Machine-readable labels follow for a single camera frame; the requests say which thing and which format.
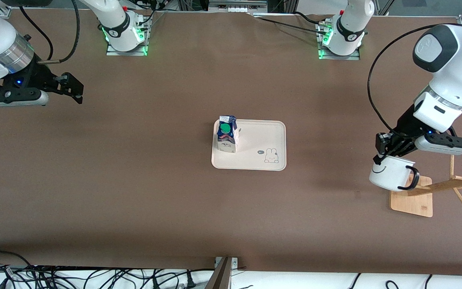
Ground white smiley face mug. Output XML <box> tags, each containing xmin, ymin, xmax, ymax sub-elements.
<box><xmin>369</xmin><ymin>156</ymin><xmax>420</xmax><ymax>191</ymax></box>

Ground blue white milk carton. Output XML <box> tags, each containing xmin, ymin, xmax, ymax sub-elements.
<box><xmin>217</xmin><ymin>116</ymin><xmax>238</xmax><ymax>153</ymax></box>

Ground cream rabbit print tray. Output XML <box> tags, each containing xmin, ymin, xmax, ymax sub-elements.
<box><xmin>211</xmin><ymin>119</ymin><xmax>287</xmax><ymax>171</ymax></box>

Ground wooden mug tree stand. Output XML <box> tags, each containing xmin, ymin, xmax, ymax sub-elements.
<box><xmin>390</xmin><ymin>155</ymin><xmax>462</xmax><ymax>218</ymax></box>

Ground grey power strip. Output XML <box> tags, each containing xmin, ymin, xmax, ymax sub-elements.
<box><xmin>209</xmin><ymin>0</ymin><xmax>268</xmax><ymax>15</ymax></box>

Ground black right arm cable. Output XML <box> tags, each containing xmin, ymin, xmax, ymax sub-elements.
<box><xmin>19</xmin><ymin>0</ymin><xmax>81</xmax><ymax>65</ymax></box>

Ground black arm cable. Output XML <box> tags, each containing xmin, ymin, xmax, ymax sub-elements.
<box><xmin>19</xmin><ymin>0</ymin><xmax>81</xmax><ymax>65</ymax></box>
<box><xmin>367</xmin><ymin>23</ymin><xmax>462</xmax><ymax>135</ymax></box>

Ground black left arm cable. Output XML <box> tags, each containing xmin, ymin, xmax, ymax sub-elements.
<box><xmin>367</xmin><ymin>23</ymin><xmax>462</xmax><ymax>135</ymax></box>

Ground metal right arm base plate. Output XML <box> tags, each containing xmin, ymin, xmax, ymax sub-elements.
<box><xmin>106</xmin><ymin>40</ymin><xmax>148</xmax><ymax>56</ymax></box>

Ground black cables at right base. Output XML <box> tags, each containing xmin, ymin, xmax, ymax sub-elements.
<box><xmin>137</xmin><ymin>0</ymin><xmax>170</xmax><ymax>31</ymax></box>

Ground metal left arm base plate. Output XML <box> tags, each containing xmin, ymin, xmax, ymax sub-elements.
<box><xmin>318</xmin><ymin>47</ymin><xmax>361</xmax><ymax>61</ymax></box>

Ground short black base cable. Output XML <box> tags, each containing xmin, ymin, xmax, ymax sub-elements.
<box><xmin>293</xmin><ymin>11</ymin><xmax>333</xmax><ymax>25</ymax></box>

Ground long black base cable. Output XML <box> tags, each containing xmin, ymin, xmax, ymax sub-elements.
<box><xmin>252</xmin><ymin>15</ymin><xmax>328</xmax><ymax>35</ymax></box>

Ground small metal bracket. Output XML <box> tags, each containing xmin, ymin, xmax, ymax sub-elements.
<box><xmin>215</xmin><ymin>257</ymin><xmax>239</xmax><ymax>269</ymax></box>

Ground metal post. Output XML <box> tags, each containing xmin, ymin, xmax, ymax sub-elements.
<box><xmin>205</xmin><ymin>257</ymin><xmax>232</xmax><ymax>289</ymax></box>

